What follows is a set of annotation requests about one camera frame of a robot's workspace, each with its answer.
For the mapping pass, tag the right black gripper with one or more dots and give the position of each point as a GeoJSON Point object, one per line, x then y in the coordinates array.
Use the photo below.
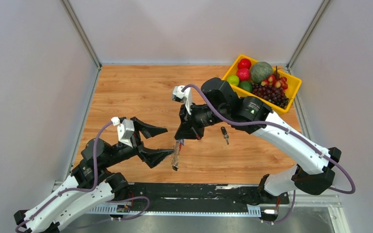
{"type": "Point", "coordinates": [187, 131]}

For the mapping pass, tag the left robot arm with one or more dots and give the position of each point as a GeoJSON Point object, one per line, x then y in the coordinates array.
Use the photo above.
{"type": "Point", "coordinates": [90, 183]}

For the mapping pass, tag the pink red apple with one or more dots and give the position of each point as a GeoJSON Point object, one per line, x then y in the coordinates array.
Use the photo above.
{"type": "Point", "coordinates": [243, 74]}

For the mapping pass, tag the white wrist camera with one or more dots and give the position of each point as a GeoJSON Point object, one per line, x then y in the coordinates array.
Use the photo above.
{"type": "Point", "coordinates": [125, 130]}
{"type": "Point", "coordinates": [184, 97]}

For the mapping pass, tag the light green apple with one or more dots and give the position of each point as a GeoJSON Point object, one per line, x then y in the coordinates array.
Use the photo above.
{"type": "Point", "coordinates": [233, 80]}

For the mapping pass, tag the black car key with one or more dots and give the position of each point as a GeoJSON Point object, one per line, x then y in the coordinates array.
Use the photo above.
{"type": "Point", "coordinates": [225, 134]}

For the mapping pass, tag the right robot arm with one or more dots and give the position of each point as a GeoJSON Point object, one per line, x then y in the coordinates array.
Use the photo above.
{"type": "Point", "coordinates": [313, 172]}

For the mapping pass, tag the dark green lime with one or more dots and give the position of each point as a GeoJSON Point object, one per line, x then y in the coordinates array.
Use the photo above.
{"type": "Point", "coordinates": [246, 86]}

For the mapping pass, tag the purple grape bunch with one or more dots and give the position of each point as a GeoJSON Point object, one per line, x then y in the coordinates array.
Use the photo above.
{"type": "Point", "coordinates": [271, 94]}

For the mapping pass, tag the red apple back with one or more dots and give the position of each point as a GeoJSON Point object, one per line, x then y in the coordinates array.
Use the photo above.
{"type": "Point", "coordinates": [244, 63]}

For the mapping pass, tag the yellow plastic fruit tray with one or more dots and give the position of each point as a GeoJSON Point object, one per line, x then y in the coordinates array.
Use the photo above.
{"type": "Point", "coordinates": [294, 85]}

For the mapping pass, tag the red cherry cluster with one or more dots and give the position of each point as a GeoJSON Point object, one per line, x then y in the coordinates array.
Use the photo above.
{"type": "Point", "coordinates": [276, 80]}

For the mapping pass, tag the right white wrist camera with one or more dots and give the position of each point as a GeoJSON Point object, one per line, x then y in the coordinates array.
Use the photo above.
{"type": "Point", "coordinates": [184, 97]}

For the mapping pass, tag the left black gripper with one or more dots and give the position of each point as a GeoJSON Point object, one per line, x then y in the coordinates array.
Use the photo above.
{"type": "Point", "coordinates": [153, 157]}

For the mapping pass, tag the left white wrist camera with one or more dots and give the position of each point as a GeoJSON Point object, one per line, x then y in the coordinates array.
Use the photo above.
{"type": "Point", "coordinates": [125, 130]}

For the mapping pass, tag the clear keyring with red tag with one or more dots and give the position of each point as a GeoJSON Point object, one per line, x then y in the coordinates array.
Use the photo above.
{"type": "Point", "coordinates": [175, 156]}

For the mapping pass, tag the green grey melon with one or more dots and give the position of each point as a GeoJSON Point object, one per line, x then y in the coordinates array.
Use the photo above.
{"type": "Point", "coordinates": [260, 71]}

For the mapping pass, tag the aluminium frame rail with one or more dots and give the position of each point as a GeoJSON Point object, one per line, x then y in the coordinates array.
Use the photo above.
{"type": "Point", "coordinates": [301, 199]}

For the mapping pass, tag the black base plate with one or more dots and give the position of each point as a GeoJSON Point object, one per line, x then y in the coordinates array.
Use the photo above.
{"type": "Point", "coordinates": [197, 197]}

